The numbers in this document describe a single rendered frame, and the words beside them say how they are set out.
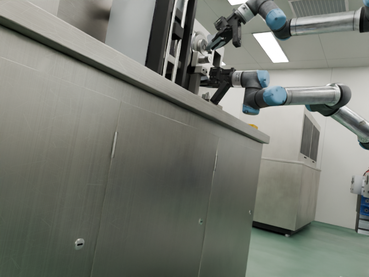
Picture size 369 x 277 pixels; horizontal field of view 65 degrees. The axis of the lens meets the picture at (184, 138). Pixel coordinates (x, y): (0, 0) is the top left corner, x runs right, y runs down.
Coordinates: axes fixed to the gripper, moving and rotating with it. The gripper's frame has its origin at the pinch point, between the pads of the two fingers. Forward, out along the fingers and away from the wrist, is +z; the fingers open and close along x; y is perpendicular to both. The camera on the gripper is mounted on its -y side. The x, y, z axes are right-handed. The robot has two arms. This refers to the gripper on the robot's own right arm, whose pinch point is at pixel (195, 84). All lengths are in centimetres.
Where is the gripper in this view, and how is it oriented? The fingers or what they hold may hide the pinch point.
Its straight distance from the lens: 145.8
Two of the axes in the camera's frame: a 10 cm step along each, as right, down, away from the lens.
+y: 1.6, -9.8, 0.8
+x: -5.2, -1.5, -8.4
